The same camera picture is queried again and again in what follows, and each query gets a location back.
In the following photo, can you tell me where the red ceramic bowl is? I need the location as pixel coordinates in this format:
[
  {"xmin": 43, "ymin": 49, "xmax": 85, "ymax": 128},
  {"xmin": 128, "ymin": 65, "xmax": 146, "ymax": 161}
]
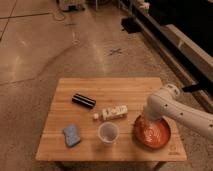
[{"xmin": 133, "ymin": 115, "xmax": 171, "ymax": 149}]

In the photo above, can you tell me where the wooden table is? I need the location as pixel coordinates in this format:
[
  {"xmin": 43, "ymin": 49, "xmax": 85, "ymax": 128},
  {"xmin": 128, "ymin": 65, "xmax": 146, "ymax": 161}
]
[{"xmin": 35, "ymin": 77, "xmax": 188, "ymax": 171}]

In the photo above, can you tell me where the clear plastic cup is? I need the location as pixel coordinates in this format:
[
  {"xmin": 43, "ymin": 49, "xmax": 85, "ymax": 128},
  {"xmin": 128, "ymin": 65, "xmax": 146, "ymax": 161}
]
[{"xmin": 97, "ymin": 122, "xmax": 119, "ymax": 144}]

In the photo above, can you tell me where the black striped cylinder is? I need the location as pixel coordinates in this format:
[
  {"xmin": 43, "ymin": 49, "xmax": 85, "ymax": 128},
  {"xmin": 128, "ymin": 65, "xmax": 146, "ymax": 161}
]
[{"xmin": 72, "ymin": 94, "xmax": 96, "ymax": 109}]

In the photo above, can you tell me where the small white bottle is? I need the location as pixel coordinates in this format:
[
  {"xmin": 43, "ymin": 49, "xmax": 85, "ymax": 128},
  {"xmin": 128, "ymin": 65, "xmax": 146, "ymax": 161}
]
[{"xmin": 93, "ymin": 105, "xmax": 128, "ymax": 121}]

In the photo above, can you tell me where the black box on floor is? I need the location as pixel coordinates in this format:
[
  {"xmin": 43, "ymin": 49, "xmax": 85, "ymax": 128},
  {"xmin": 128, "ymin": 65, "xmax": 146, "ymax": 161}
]
[{"xmin": 121, "ymin": 17, "xmax": 141, "ymax": 33}]

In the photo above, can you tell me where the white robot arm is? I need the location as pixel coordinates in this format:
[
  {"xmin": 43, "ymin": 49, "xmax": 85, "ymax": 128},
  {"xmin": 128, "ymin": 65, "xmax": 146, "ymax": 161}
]
[{"xmin": 143, "ymin": 84, "xmax": 213, "ymax": 141}]

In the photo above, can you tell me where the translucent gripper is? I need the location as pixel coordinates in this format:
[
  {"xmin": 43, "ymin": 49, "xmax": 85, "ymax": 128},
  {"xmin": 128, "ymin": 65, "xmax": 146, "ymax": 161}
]
[{"xmin": 140, "ymin": 116, "xmax": 158, "ymax": 131}]

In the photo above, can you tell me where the blue sponge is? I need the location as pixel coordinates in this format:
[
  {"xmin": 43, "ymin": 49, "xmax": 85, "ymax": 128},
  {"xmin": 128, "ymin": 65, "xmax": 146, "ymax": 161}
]
[{"xmin": 63, "ymin": 124, "xmax": 81, "ymax": 147}]

